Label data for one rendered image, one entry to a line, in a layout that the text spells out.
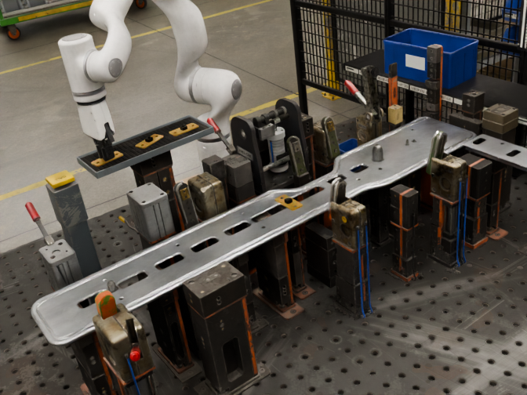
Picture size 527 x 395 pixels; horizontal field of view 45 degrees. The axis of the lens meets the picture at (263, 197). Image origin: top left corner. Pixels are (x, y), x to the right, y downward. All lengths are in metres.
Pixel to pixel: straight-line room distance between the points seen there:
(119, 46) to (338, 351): 0.95
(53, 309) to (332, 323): 0.74
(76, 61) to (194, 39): 0.49
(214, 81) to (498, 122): 0.89
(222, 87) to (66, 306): 0.88
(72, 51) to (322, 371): 1.00
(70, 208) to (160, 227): 0.25
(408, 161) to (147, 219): 0.78
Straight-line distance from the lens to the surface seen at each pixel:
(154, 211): 1.67
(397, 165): 1.90
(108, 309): 1.39
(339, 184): 1.63
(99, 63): 1.62
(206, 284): 1.45
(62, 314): 1.54
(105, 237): 2.34
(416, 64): 2.40
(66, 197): 1.76
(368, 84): 2.04
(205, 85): 2.08
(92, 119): 1.71
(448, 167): 1.82
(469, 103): 2.17
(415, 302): 1.86
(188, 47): 2.03
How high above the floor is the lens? 1.91
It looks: 30 degrees down
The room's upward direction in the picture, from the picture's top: 8 degrees counter-clockwise
